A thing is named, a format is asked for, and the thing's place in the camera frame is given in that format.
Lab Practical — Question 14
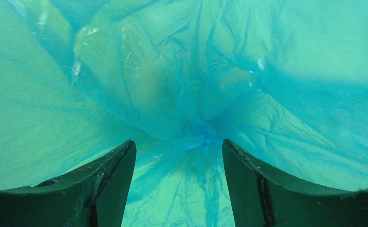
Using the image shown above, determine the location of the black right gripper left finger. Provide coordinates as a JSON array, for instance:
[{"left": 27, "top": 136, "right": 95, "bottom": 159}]
[{"left": 0, "top": 140, "right": 137, "bottom": 227}]

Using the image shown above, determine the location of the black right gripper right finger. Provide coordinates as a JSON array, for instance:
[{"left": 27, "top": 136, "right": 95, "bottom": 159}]
[{"left": 222, "top": 139, "right": 368, "bottom": 227}]

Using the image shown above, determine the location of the light blue translucent plastic bag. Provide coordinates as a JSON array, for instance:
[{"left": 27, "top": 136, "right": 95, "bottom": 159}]
[{"left": 0, "top": 0, "right": 368, "bottom": 227}]

